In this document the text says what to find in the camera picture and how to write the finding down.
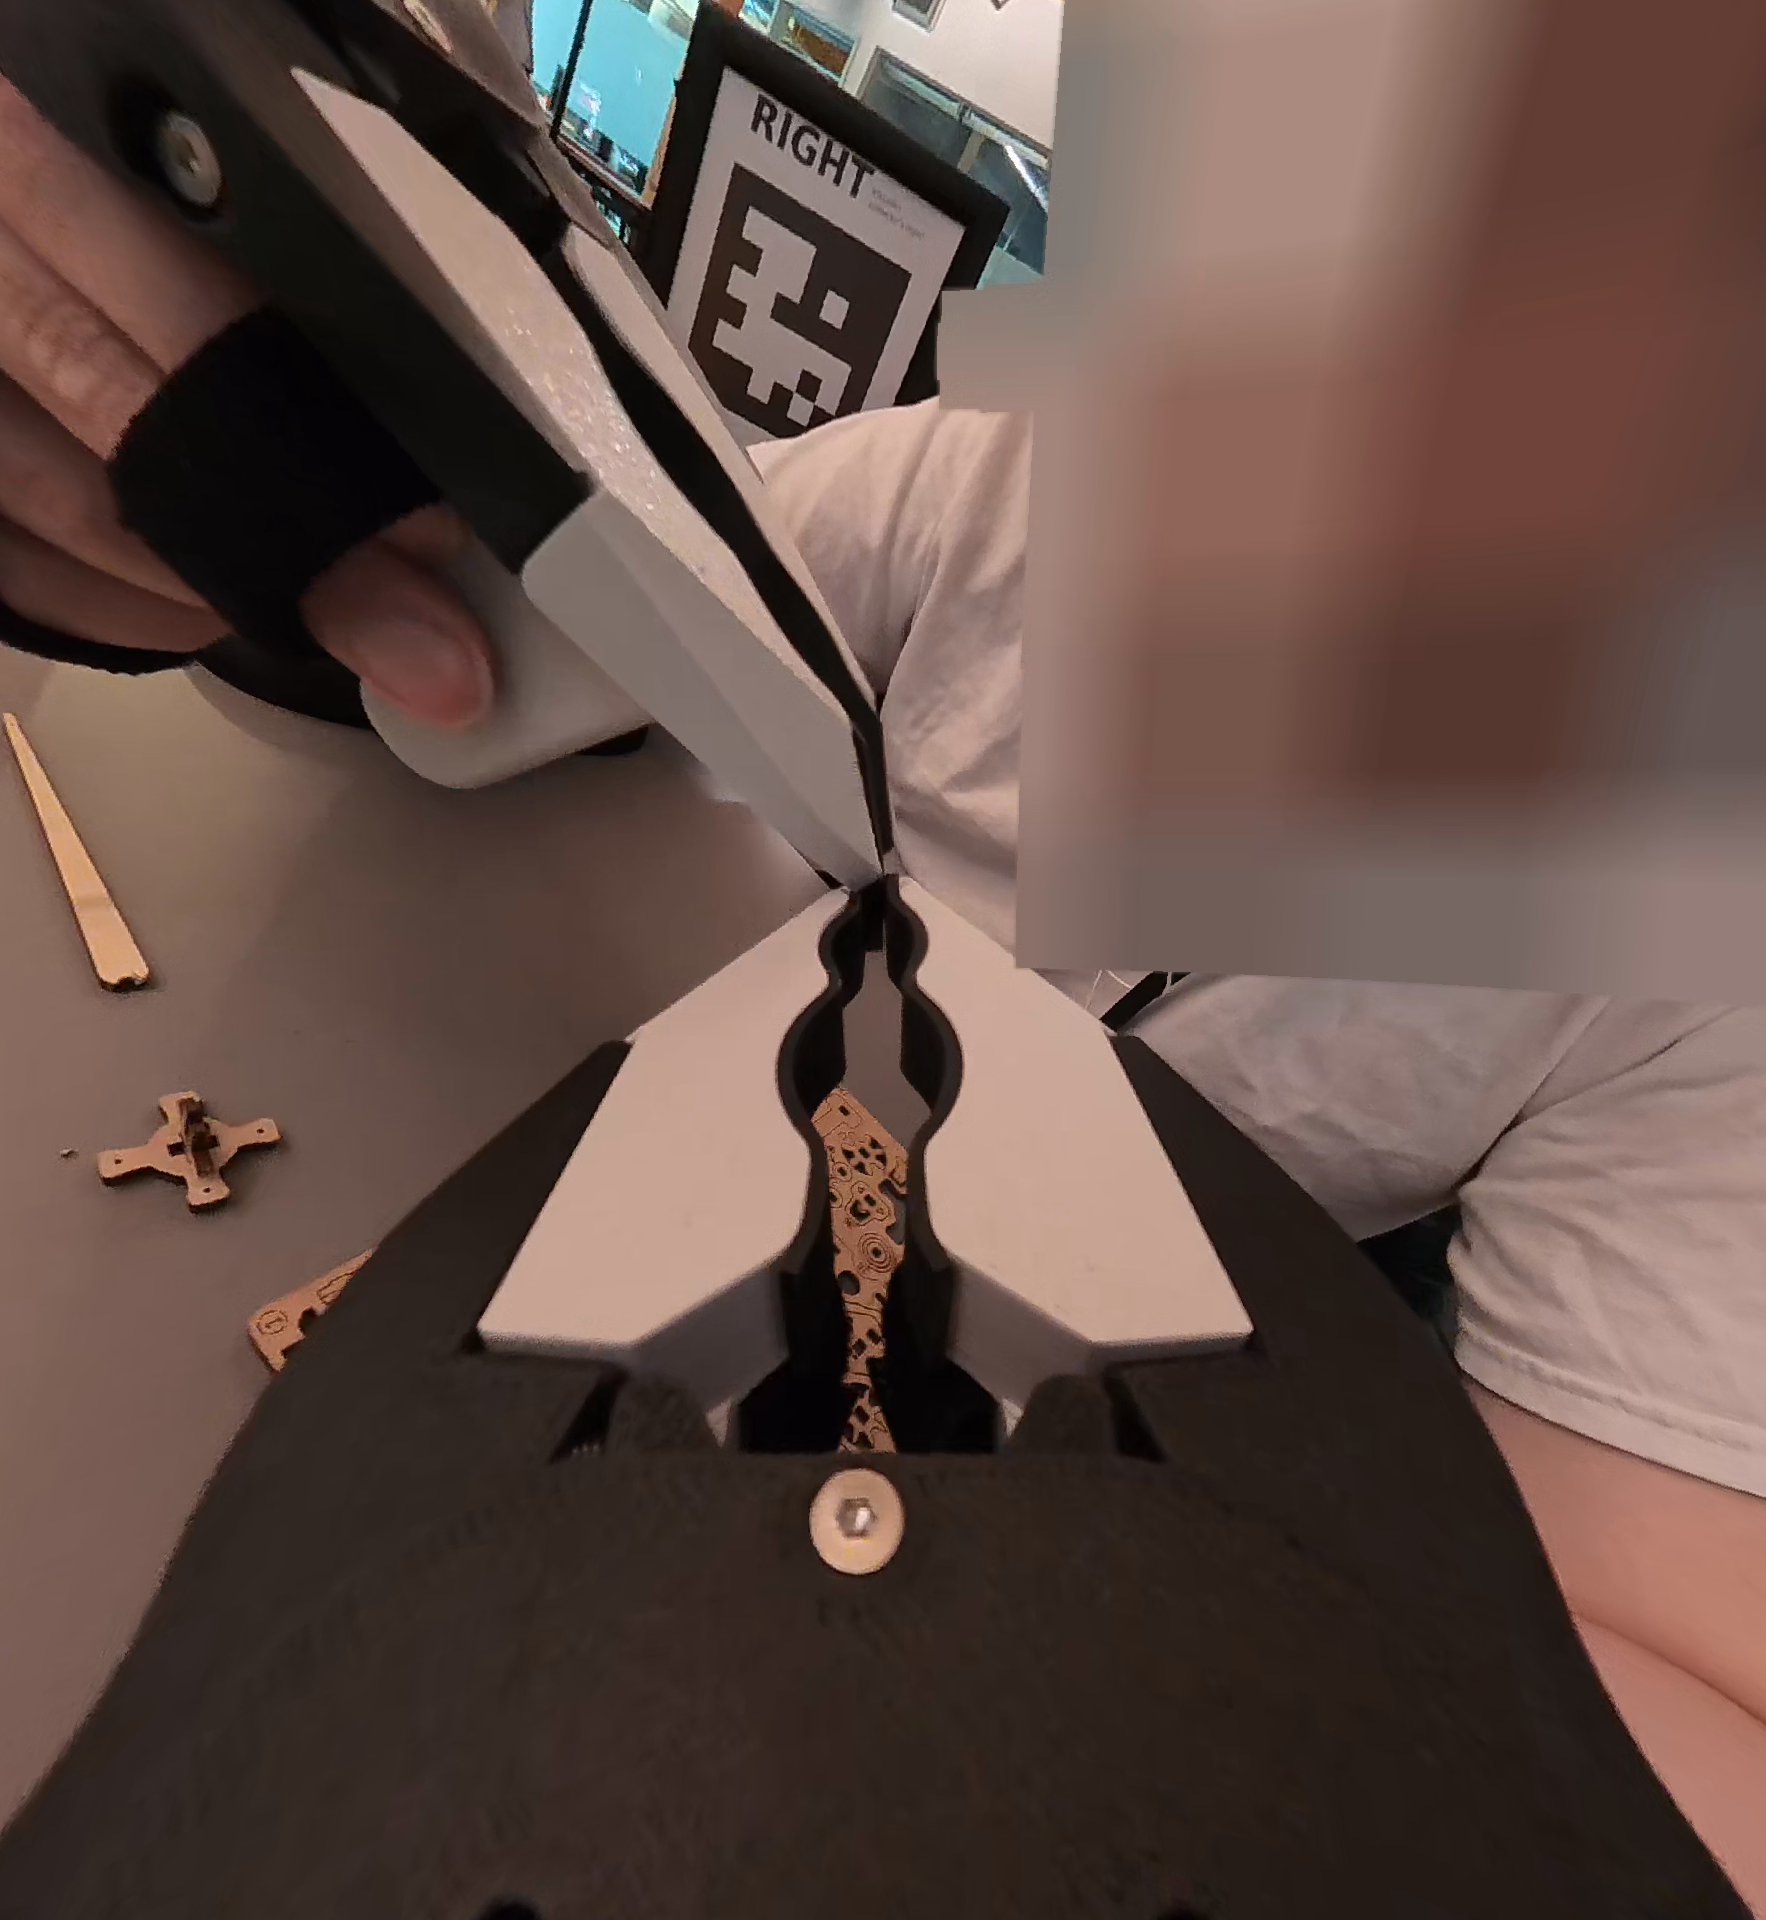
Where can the person in white t-shirt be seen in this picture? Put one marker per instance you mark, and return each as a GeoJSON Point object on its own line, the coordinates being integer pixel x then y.
{"type": "Point", "coordinates": [1574, 1169]}

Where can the tapered wooden stick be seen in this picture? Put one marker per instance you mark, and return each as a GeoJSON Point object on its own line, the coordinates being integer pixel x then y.
{"type": "Point", "coordinates": [81, 884]}

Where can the person's right hand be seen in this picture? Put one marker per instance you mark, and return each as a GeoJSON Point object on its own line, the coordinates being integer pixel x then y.
{"type": "Point", "coordinates": [30, 300]}

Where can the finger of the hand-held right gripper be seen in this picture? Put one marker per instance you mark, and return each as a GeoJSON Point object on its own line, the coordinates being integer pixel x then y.
{"type": "Point", "coordinates": [657, 337]}
{"type": "Point", "coordinates": [524, 344]}

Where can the small wooden cross part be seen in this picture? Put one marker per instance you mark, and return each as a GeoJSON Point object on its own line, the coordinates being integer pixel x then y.
{"type": "Point", "coordinates": [163, 1155]}

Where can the wooden model parts sheet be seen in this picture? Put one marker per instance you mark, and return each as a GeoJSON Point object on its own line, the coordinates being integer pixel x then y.
{"type": "Point", "coordinates": [291, 1320]}

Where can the computer monitor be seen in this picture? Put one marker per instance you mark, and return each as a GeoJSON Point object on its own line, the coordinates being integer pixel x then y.
{"type": "Point", "coordinates": [613, 90]}

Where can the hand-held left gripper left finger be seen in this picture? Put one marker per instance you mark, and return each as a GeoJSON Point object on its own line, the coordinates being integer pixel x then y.
{"type": "Point", "coordinates": [629, 1201]}

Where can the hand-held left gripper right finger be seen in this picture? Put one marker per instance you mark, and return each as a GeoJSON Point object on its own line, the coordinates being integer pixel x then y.
{"type": "Point", "coordinates": [1093, 1201]}

